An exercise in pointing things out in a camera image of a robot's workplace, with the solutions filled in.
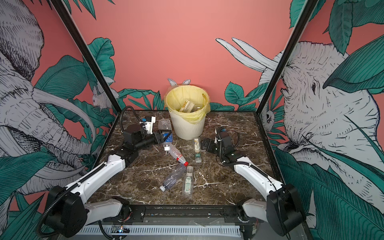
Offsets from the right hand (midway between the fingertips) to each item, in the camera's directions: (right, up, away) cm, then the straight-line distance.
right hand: (204, 140), depth 84 cm
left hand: (-19, +6, -8) cm, 21 cm away
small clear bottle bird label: (-4, -10, +8) cm, 14 cm away
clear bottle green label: (-9, -22, -4) cm, 25 cm away
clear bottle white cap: (-18, -22, +2) cm, 29 cm away
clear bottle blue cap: (-21, +8, -10) cm, 24 cm away
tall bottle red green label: (-11, +21, +12) cm, 26 cm away
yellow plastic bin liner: (-18, +28, +13) cm, 36 cm away
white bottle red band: (-17, -10, +7) cm, 21 cm away
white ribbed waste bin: (-12, +7, +9) cm, 16 cm away
